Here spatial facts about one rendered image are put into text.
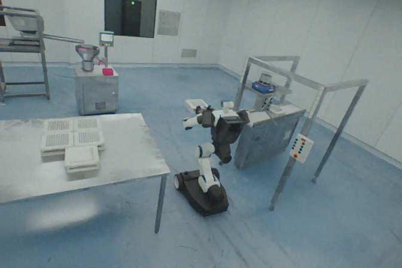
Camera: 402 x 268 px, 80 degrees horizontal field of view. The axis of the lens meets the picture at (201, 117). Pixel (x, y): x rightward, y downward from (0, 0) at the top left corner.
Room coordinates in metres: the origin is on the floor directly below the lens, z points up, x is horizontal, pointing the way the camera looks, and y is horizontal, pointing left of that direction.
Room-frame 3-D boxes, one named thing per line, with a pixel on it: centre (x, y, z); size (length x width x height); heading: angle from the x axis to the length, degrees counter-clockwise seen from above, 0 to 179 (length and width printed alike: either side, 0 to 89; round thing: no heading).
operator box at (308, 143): (2.17, -1.09, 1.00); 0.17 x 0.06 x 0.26; 43
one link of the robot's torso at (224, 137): (2.16, -0.27, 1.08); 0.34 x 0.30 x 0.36; 120
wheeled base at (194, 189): (2.22, -0.23, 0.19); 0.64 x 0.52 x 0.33; 30
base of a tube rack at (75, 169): (1.53, 0.90, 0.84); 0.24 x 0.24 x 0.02; 31
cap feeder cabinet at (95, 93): (3.85, 1.93, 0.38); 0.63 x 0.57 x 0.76; 127
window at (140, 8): (6.74, 2.37, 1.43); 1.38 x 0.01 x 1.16; 127
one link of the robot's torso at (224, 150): (2.13, -0.28, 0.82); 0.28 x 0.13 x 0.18; 30
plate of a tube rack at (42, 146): (1.65, 1.18, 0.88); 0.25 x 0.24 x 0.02; 31
